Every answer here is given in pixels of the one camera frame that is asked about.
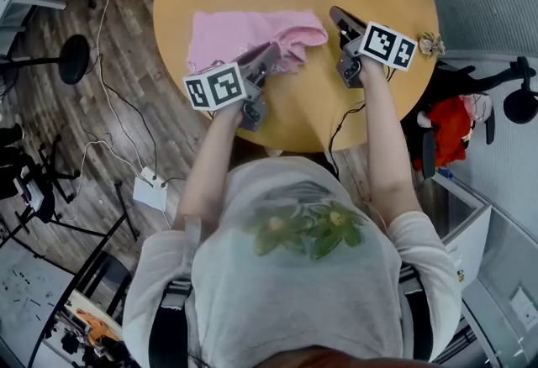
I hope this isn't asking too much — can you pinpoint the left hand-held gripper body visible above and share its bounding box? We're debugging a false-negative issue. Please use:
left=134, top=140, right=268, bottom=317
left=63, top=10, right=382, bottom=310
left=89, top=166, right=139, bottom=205
left=182, top=59, right=270, bottom=133

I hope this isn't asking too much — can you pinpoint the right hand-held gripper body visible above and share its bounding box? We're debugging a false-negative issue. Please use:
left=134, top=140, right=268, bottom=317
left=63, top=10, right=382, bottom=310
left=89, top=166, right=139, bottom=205
left=335, top=21, right=419, bottom=89

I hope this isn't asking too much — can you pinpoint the pink long-sleeve shirt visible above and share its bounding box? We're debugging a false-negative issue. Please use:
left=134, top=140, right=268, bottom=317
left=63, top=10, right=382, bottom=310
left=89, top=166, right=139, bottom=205
left=185, top=8, right=329, bottom=76

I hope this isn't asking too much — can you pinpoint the person's left forearm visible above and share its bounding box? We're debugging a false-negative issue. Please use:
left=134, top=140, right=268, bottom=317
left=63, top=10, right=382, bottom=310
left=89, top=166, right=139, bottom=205
left=172, top=103, right=245, bottom=233

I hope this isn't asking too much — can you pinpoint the person's right forearm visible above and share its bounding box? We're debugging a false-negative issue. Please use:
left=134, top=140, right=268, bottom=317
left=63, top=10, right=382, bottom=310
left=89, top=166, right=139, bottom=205
left=359, top=61, right=424, bottom=229

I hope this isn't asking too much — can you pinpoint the small pale flower ornament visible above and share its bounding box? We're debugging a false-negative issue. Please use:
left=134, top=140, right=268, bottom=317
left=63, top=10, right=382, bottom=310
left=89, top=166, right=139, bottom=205
left=418, top=31, right=446, bottom=60

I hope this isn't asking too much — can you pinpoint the red plush toy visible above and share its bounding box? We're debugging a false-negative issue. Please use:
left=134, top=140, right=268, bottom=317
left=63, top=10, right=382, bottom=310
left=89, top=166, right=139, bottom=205
left=411, top=96, right=476, bottom=172

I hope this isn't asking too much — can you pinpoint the pink bag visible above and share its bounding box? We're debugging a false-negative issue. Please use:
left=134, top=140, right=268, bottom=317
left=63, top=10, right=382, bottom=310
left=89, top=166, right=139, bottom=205
left=460, top=93, right=493, bottom=124

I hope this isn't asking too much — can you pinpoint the white power strip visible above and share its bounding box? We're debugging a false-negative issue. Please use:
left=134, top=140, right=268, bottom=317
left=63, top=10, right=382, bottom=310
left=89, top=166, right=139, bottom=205
left=140, top=166, right=169, bottom=190

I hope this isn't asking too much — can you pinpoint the white flat box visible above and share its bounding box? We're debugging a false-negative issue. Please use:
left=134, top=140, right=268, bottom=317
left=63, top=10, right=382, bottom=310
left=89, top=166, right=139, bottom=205
left=133, top=176, right=168, bottom=212

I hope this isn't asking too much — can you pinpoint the black standing fan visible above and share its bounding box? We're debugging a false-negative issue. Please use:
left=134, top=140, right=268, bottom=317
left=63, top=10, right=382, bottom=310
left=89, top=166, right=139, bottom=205
left=0, top=34, right=92, bottom=101

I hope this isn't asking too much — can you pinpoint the black low-back office chair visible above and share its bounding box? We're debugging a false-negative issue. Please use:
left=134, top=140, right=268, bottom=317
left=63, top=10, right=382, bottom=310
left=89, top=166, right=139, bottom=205
left=0, top=134, right=81, bottom=224

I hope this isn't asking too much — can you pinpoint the black stool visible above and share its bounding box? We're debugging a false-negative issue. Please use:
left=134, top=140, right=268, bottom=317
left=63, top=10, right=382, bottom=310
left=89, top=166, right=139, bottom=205
left=75, top=250, right=134, bottom=317

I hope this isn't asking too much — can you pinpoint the small white round table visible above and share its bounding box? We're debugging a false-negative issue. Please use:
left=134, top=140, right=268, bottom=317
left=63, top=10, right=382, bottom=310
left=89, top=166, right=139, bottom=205
left=41, top=290, right=127, bottom=359

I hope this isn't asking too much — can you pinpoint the orange cloth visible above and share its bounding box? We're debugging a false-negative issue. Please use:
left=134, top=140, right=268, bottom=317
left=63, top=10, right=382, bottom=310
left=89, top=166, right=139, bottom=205
left=75, top=309, right=121, bottom=344

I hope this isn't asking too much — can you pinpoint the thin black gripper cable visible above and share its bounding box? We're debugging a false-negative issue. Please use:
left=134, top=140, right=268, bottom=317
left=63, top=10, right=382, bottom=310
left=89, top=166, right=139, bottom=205
left=325, top=99, right=367, bottom=178

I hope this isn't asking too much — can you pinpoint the black floor cable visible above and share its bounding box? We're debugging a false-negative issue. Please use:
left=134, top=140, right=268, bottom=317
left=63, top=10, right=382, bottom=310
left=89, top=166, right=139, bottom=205
left=98, top=55, right=159, bottom=181

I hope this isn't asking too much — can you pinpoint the thin white floor cable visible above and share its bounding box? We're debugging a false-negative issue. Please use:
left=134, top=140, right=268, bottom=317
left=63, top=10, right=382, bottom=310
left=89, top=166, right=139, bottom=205
left=54, top=140, right=142, bottom=223

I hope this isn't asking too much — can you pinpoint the black harness strap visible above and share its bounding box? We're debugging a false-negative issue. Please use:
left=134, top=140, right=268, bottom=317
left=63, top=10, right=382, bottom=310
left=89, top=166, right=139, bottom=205
left=147, top=278, right=193, bottom=368
left=398, top=263, right=434, bottom=362

